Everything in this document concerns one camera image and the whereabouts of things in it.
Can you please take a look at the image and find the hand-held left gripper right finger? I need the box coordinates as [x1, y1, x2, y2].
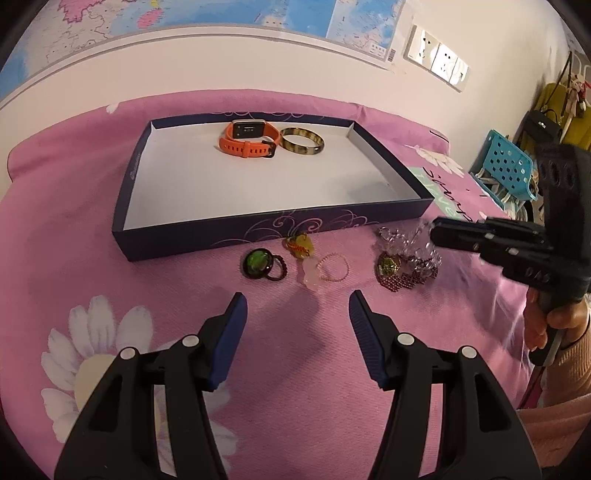
[348, 290, 542, 480]

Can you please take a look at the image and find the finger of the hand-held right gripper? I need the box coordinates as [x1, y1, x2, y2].
[480, 247, 557, 291]
[430, 218, 552, 252]

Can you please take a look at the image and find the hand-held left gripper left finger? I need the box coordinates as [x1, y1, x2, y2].
[54, 292, 249, 480]

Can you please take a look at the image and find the clear crystal bead bracelet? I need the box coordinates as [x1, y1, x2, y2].
[402, 222, 444, 278]

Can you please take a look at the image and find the purple bead bracelet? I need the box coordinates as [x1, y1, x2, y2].
[379, 263, 439, 294]

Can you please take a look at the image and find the green gem ring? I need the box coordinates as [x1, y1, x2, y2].
[242, 249, 274, 281]

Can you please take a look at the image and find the pink bead bracelet with charm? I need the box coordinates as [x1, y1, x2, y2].
[301, 253, 350, 292]

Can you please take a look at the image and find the black beaded ring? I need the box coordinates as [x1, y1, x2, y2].
[265, 255, 290, 281]

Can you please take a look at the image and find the yellow orange beaded charm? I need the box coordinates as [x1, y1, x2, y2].
[284, 233, 315, 258]

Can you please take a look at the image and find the navy cardboard box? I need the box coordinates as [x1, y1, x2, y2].
[112, 111, 435, 263]

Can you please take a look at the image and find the person's right forearm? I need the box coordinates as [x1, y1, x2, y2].
[517, 318, 591, 464]

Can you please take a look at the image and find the person's right hand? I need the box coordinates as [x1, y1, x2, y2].
[524, 295, 591, 352]

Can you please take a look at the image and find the blue perforated plastic basket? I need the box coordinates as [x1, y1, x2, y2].
[470, 130, 539, 206]

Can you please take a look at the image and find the black bag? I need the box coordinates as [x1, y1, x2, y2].
[517, 110, 563, 148]

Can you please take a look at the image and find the small plush pendant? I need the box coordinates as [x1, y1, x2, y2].
[570, 74, 590, 110]

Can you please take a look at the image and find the tortoiseshell bangle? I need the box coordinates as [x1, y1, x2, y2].
[281, 127, 326, 156]

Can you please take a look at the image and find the orange smart watch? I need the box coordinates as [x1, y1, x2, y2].
[218, 119, 283, 160]

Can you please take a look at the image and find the pink floral bed sheet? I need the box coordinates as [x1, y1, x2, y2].
[0, 89, 546, 480]

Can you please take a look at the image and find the white wall socket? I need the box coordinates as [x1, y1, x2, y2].
[404, 24, 439, 70]
[450, 58, 471, 89]
[430, 42, 458, 80]

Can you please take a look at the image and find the wall map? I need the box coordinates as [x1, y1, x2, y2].
[0, 0, 407, 100]

